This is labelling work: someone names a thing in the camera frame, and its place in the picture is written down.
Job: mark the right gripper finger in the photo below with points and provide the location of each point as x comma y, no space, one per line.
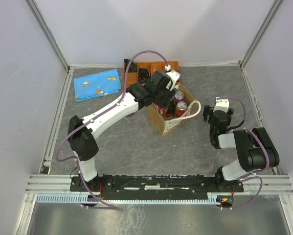
206,112
211,111

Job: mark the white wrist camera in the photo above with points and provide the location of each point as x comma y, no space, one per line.
221,104
173,75

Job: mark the black rolled tie middle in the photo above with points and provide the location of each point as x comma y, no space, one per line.
143,75

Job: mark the aluminium frame rail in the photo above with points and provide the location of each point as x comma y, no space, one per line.
60,184

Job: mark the green glass bottle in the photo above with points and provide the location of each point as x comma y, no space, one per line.
171,109

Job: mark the left red soda can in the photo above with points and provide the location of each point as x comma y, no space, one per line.
159,109

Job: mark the right red soda can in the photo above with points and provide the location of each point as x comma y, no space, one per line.
180,109

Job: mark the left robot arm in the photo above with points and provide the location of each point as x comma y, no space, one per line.
83,132

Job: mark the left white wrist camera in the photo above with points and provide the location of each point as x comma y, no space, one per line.
173,75

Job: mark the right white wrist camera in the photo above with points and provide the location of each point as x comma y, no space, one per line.
221,104

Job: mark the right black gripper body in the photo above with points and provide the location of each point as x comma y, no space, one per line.
227,117

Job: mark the wooden compartment tray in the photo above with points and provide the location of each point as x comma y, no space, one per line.
132,77

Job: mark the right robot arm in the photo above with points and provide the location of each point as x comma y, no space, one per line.
254,148

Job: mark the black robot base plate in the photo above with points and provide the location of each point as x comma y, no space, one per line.
124,187

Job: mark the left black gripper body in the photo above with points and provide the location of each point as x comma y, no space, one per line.
164,98

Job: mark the brown canvas bag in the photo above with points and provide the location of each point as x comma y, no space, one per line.
166,125

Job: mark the dark rolled tie top-left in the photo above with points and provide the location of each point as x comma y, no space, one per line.
132,66

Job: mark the red soda can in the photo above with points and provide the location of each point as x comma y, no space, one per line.
180,109
159,109

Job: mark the blue patterned cloth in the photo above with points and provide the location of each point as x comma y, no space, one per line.
96,85

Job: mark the blue slotted cable duct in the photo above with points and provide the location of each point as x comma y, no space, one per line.
84,199

